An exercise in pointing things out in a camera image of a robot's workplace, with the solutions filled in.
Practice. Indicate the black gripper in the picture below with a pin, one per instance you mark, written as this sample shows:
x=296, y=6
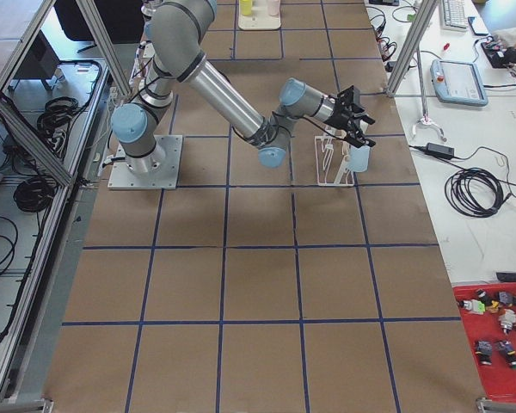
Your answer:
x=338, y=119

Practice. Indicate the light blue cup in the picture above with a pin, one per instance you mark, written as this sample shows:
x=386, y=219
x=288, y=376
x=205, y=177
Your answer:
x=359, y=158

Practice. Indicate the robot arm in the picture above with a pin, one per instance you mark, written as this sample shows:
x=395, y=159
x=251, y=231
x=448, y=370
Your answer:
x=176, y=30

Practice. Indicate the yellow ikea cup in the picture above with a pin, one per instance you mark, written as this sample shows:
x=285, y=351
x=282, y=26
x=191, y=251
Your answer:
x=246, y=7

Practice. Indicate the black power adapter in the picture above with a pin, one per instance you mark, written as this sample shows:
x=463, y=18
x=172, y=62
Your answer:
x=439, y=151

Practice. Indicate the blue teach pendant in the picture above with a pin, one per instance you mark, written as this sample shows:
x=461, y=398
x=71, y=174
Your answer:
x=458, y=82

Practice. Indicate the white keyboard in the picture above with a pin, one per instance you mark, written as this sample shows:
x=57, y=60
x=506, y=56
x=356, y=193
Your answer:
x=452, y=15

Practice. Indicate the white rectangular tray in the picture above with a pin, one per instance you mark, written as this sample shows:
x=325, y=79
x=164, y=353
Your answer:
x=265, y=16

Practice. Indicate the red parts tray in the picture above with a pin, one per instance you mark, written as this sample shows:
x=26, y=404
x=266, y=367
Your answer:
x=488, y=313

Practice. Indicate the white wire cup rack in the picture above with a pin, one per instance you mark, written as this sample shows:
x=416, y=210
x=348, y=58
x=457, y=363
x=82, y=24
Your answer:
x=332, y=162

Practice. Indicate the aluminium frame post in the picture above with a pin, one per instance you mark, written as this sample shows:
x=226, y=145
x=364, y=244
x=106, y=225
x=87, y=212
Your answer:
x=410, y=45

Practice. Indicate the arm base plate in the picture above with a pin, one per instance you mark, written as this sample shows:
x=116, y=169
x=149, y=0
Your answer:
x=158, y=170

